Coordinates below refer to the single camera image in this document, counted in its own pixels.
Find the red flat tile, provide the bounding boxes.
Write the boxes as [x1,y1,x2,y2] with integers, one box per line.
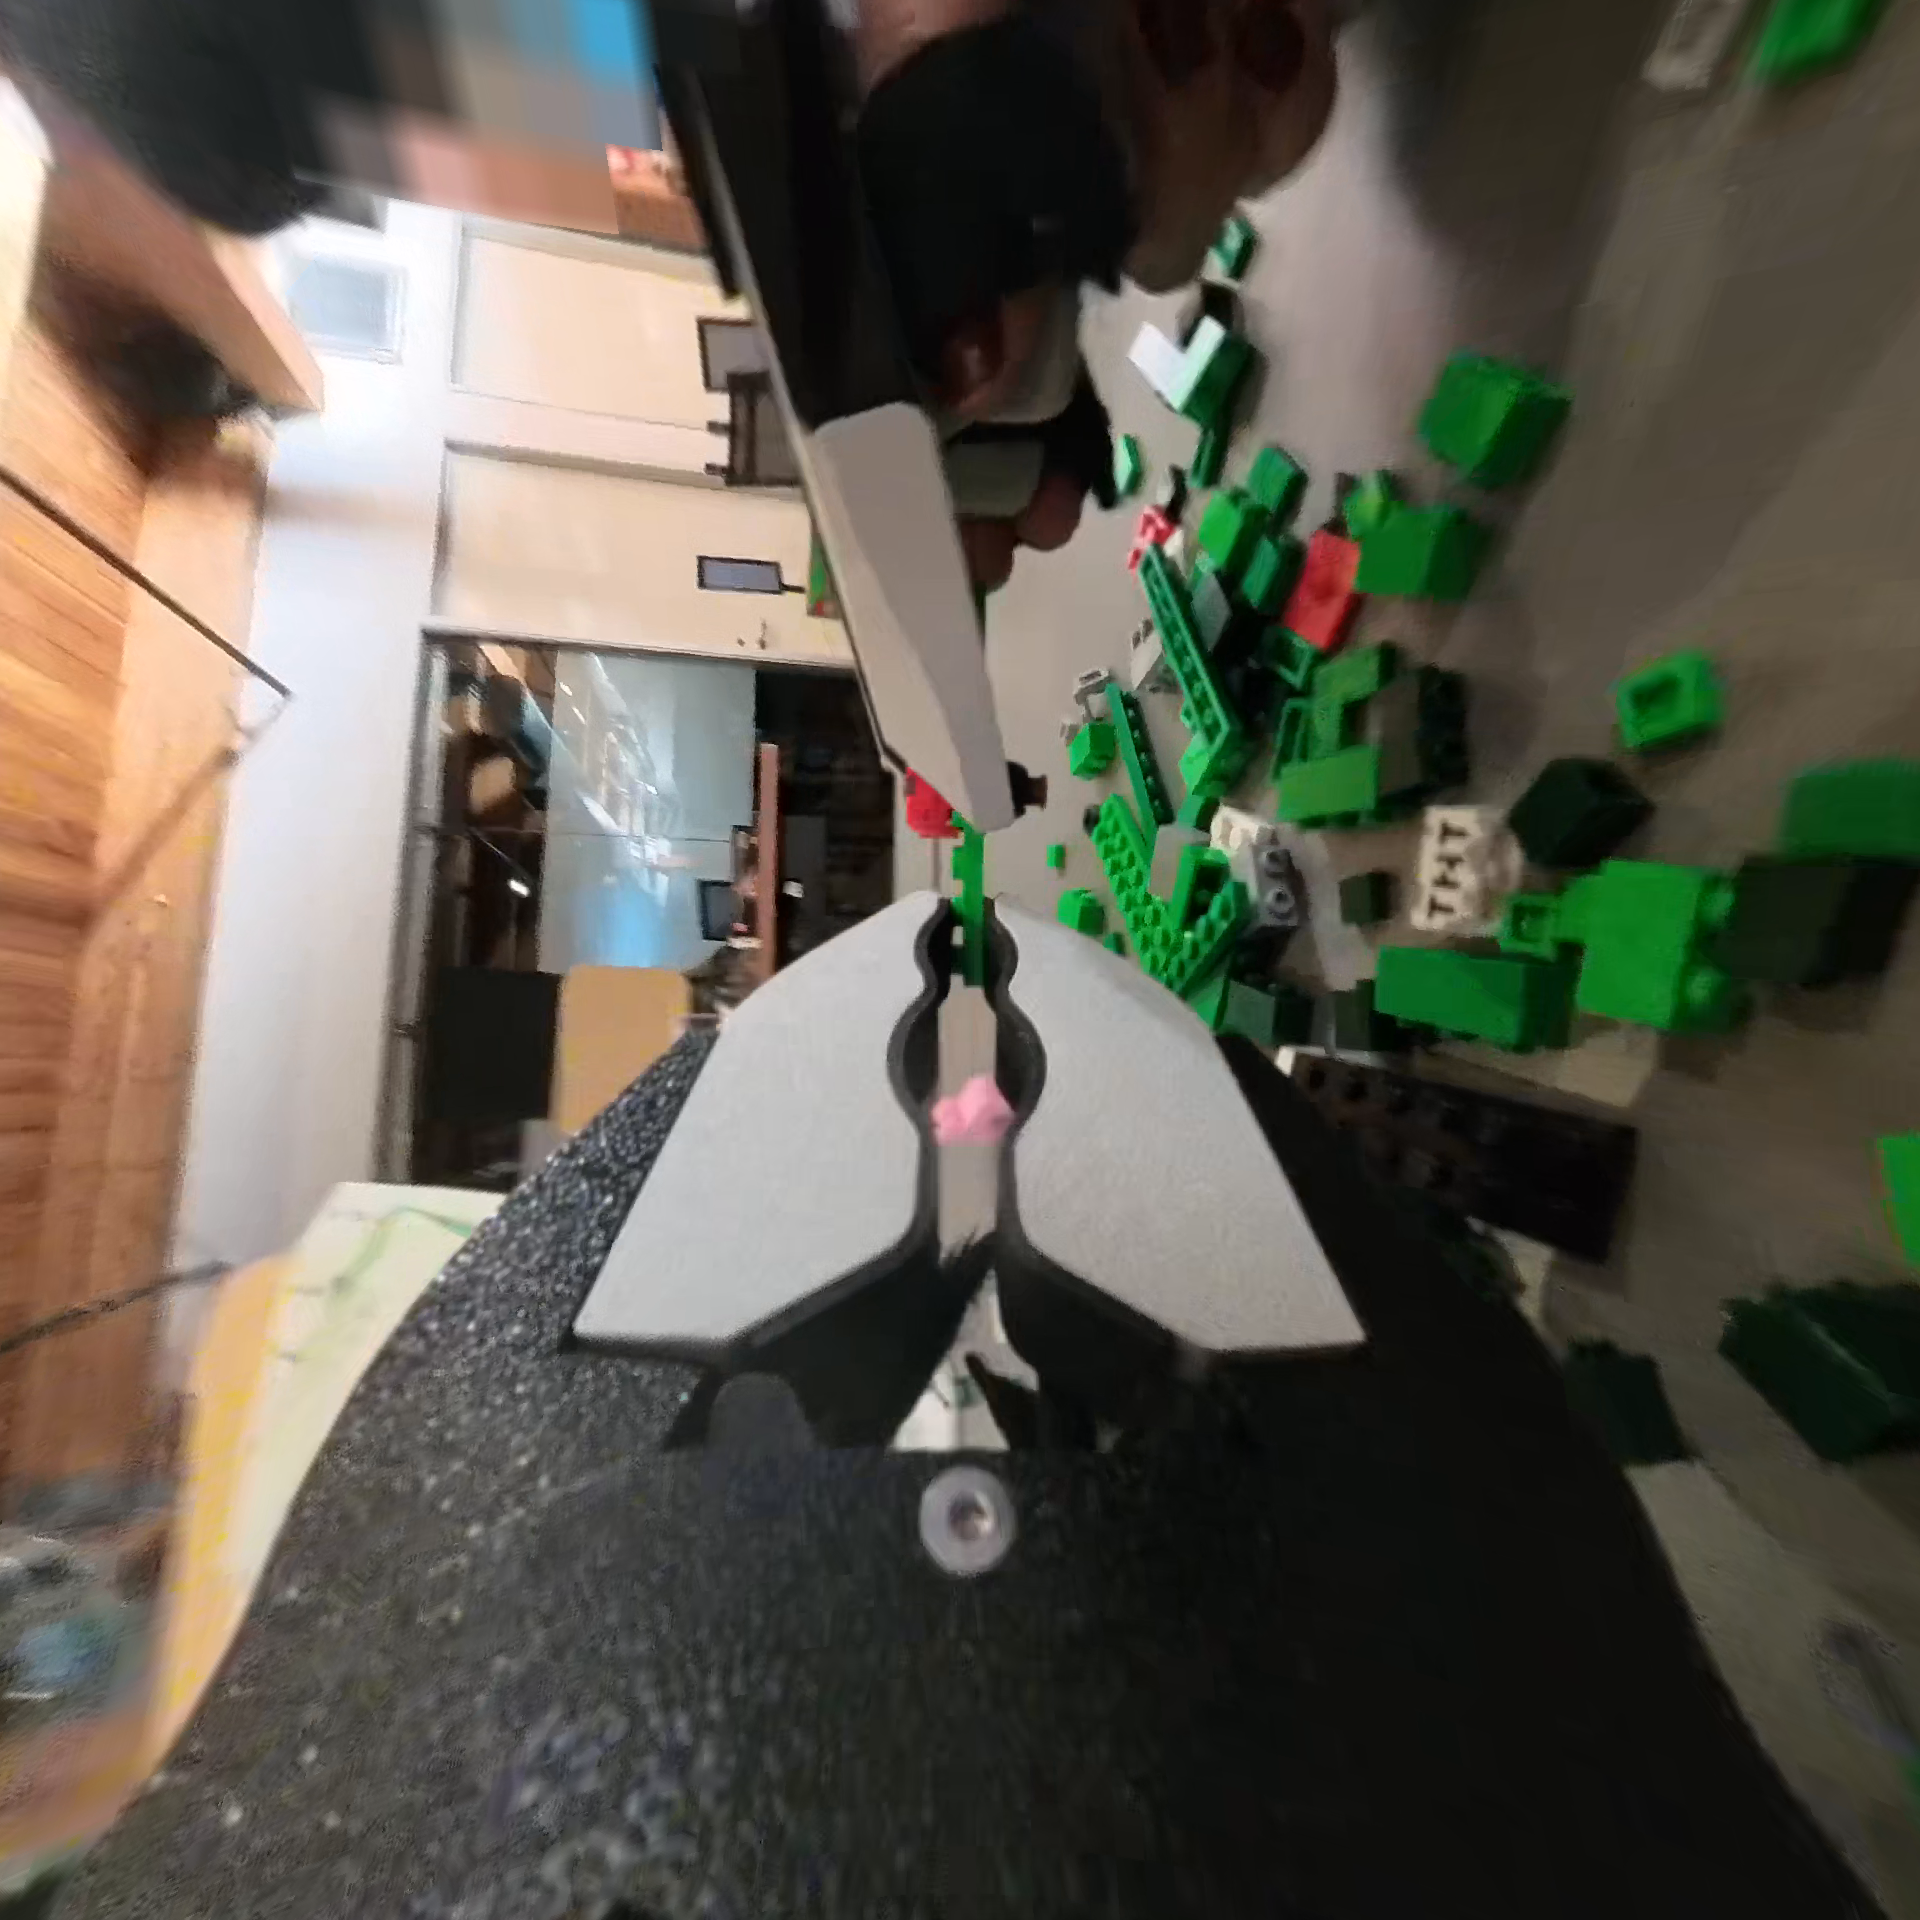
[1280,525,1365,651]

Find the person's right hand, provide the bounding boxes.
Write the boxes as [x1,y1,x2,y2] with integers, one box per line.
[960,0,1339,589]

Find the cardboard box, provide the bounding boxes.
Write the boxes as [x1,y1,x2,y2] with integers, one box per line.
[556,962,696,1137]

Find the open instruction booklet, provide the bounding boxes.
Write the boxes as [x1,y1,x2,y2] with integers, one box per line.
[157,1179,508,1727]

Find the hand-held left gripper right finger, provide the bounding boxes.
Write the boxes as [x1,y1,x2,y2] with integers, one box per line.
[990,893,1369,1444]

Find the black long studded plate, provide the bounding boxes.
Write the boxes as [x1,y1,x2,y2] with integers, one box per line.
[1286,1046,1640,1267]

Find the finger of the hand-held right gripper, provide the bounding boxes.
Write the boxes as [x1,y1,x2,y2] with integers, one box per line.
[803,401,1022,835]

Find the grey desk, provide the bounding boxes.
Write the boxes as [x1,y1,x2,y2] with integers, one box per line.
[982,0,1920,1920]

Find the white printed brick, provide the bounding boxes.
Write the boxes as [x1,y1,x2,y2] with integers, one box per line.
[1415,805,1520,932]

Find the green bricks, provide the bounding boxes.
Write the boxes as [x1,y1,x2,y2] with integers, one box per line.
[1047,0,1920,1470]

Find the glossy corner tile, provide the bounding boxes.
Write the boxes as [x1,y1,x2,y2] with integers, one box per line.
[1126,321,1224,410]

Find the green brick frame model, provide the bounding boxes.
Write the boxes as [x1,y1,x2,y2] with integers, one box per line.
[902,758,1048,991]

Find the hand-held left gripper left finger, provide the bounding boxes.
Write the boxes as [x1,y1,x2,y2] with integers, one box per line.
[569,891,995,1450]

